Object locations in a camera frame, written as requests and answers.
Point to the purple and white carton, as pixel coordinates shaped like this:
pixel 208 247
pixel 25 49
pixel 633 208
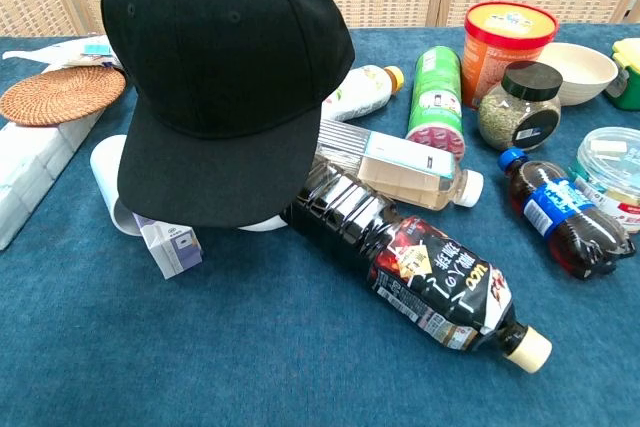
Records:
pixel 170 252

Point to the blue tablecloth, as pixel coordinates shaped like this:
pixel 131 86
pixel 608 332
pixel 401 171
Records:
pixel 200 347

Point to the green chips can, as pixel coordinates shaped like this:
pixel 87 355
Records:
pixel 434 102

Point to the white pouch with blue print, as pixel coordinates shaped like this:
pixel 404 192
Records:
pixel 60 53

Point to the white tissue pack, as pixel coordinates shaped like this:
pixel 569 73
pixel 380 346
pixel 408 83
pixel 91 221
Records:
pixel 30 162

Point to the white bottle with yellow cap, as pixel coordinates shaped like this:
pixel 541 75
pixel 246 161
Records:
pixel 360 89

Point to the cream bowl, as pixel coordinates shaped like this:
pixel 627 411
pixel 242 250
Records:
pixel 585 72

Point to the woven rattan coaster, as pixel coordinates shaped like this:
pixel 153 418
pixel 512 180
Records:
pixel 60 94

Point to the green and yellow lunch box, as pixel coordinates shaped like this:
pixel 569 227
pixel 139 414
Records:
pixel 629 77

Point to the spice jar with black lid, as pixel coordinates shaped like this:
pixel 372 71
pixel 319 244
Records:
pixel 517 117

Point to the large black coffee bottle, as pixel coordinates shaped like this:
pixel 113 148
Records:
pixel 350 212

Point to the black baseball cap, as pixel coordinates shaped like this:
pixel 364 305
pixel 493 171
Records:
pixel 225 72

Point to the clear bottle with white cap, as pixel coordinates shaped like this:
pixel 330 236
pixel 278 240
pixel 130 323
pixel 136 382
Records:
pixel 400 167

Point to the clear round plastic container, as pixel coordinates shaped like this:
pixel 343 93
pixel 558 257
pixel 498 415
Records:
pixel 612 167

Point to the cola bottle with blue cap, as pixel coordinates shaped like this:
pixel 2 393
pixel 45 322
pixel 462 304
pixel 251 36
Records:
pixel 560 212

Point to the orange tub with red lid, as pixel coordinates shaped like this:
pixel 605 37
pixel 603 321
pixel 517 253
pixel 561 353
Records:
pixel 487 62

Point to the white foam mannequin head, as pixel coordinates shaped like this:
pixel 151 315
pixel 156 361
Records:
pixel 260 225

